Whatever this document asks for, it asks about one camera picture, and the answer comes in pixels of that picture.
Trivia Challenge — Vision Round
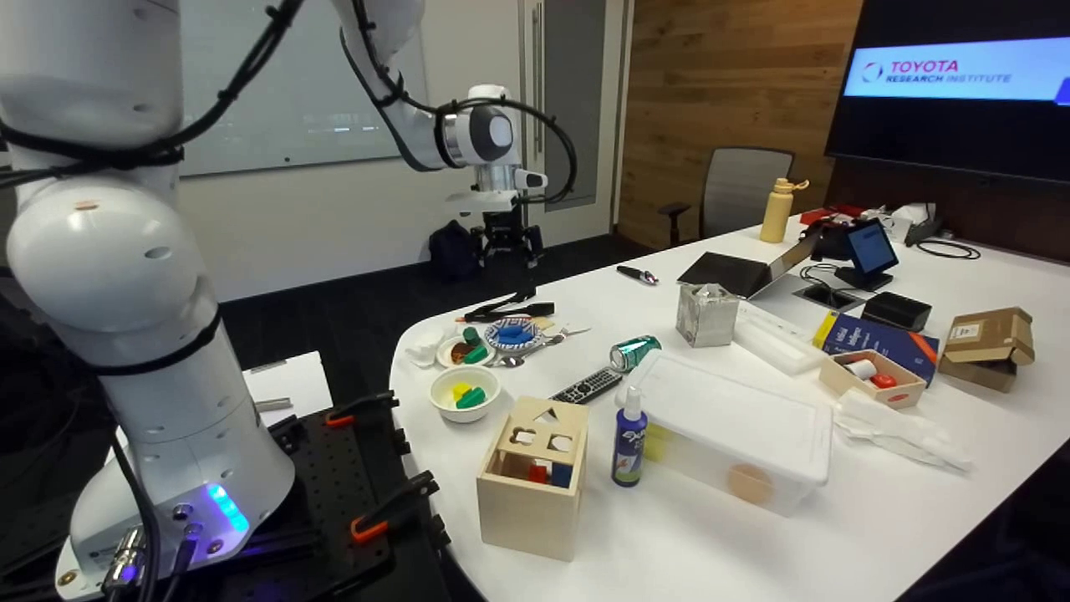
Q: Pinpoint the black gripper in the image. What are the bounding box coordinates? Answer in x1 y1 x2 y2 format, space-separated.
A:
480 209 550 279

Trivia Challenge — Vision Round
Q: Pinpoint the long black tool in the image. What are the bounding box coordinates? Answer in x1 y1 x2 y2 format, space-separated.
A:
463 292 560 328

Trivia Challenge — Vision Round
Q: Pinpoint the black backpack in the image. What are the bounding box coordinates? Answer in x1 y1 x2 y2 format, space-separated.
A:
427 217 484 282

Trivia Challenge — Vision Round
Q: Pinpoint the blue shallow bowl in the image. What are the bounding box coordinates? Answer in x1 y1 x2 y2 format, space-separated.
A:
484 314 550 359

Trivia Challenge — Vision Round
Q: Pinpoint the black marker pen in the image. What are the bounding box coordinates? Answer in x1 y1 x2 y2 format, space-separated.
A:
616 260 661 292

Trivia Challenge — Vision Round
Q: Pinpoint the black remote control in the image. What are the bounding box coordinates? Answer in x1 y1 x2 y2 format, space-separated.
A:
551 365 628 410

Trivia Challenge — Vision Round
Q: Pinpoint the white paper bowl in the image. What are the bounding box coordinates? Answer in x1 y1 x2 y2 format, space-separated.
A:
427 365 506 427

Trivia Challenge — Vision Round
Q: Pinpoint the square metal container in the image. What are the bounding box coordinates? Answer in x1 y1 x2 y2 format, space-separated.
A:
676 282 743 352

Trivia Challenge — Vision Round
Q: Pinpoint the grey door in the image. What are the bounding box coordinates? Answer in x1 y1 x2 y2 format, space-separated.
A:
541 0 616 222

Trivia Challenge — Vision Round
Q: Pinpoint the black lidded cardboard box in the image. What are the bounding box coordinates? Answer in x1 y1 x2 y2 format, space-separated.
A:
676 238 816 301

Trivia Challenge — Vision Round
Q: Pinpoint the orange black clamp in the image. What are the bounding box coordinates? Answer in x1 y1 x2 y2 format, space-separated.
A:
321 389 401 433
346 470 443 548

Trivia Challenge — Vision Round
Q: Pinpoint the blue bottle with white cap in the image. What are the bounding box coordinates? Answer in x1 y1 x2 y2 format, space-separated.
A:
610 382 654 493

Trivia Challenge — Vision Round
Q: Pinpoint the grey office chair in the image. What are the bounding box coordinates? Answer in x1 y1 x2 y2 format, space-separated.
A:
667 143 795 246

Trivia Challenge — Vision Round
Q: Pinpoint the wooden shape sorter box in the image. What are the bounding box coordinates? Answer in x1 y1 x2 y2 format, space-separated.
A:
474 394 596 566

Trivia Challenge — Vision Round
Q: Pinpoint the white paper stack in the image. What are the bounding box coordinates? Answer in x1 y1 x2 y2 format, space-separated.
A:
237 347 334 427

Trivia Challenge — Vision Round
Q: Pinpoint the yellow bottle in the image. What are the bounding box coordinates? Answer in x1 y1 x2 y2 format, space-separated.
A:
759 175 812 248

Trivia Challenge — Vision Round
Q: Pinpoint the white plastic storage box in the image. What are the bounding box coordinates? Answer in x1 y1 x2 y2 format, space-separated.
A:
639 352 840 519

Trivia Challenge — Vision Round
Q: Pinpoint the clear plastic tube pack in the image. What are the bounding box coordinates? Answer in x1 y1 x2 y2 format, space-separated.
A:
733 301 833 379

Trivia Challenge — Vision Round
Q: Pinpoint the black mounting plate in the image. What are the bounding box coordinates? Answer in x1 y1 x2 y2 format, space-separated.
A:
0 394 463 602

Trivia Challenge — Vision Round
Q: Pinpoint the red object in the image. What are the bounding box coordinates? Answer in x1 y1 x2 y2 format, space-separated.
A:
800 200 862 230

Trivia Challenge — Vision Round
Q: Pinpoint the small tablet display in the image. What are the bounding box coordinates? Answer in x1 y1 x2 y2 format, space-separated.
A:
833 217 903 296

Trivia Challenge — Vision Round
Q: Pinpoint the blue cardboard box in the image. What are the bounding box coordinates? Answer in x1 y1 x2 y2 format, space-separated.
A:
812 308 942 389

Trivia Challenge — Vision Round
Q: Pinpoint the small black box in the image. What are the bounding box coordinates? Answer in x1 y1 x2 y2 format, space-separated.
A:
862 287 937 336

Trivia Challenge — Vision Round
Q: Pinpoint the white device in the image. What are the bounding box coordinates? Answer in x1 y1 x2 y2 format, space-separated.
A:
882 199 947 246

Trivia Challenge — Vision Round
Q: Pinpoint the small wooden tray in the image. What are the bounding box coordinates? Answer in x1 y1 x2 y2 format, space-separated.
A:
816 347 931 411

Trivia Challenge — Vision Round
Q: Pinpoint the clear plastic bag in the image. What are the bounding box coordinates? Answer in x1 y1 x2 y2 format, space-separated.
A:
833 393 972 474

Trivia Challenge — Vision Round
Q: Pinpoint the brown cardboard box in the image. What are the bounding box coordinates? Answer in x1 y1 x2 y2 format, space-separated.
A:
937 305 1038 394

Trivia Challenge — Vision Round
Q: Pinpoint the teal handled tool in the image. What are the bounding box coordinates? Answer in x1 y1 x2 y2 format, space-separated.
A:
606 333 667 379

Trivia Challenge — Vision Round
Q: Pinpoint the white wall whiteboard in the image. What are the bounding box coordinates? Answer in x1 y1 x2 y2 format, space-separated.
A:
178 0 407 182

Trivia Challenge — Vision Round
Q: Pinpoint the coiled black cable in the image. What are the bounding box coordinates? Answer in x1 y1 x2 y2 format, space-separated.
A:
913 235 982 263

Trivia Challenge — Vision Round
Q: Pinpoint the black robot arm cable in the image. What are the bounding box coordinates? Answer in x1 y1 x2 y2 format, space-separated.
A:
0 0 581 212

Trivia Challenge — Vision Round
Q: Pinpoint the wall television screen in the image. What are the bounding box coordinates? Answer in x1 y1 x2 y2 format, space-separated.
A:
825 0 1070 187

